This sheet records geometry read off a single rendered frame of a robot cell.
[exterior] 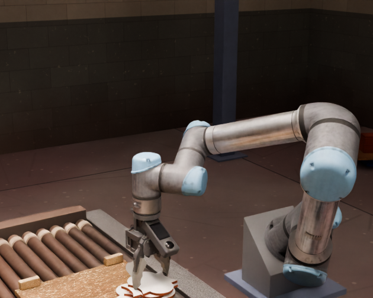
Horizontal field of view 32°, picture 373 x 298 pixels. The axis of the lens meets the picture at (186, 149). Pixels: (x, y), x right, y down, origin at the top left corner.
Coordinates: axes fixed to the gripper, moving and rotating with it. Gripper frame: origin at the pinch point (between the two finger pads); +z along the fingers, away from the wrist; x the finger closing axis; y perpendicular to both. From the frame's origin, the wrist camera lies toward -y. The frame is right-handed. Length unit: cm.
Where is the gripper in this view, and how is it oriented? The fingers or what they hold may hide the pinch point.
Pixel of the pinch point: (152, 281)
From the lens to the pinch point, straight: 177.3
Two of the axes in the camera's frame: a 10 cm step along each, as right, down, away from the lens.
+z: -0.1, 9.6, 2.9
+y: -6.5, -2.2, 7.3
